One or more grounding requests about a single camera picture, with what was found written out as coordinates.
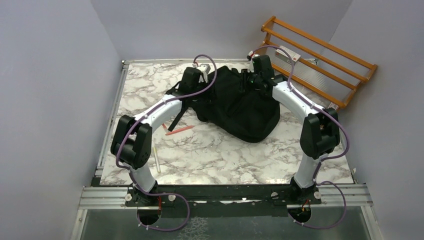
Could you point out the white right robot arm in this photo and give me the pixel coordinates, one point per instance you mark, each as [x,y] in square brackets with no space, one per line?
[320,133]

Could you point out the black metal base rail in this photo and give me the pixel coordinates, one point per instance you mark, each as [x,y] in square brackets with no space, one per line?
[210,201]

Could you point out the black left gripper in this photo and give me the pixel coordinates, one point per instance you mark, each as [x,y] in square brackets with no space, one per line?
[203,84]

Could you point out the black student bag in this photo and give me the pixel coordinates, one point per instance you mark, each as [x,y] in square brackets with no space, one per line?
[249,116]

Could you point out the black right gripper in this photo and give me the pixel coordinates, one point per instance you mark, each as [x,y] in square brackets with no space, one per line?
[252,90]

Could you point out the orange wooden shelf rack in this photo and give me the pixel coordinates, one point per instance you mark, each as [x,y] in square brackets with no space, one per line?
[325,73]

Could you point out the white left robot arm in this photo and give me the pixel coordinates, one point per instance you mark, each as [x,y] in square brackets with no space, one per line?
[133,137]

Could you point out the pale yellow pencil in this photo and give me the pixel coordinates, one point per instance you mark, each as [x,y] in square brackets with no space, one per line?
[156,158]

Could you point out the salmon pink pencil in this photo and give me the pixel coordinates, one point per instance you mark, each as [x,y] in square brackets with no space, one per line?
[179,130]

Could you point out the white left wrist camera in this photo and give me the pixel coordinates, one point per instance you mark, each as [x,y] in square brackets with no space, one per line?
[204,69]

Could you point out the small red white box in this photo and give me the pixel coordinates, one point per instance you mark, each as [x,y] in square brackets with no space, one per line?
[333,106]

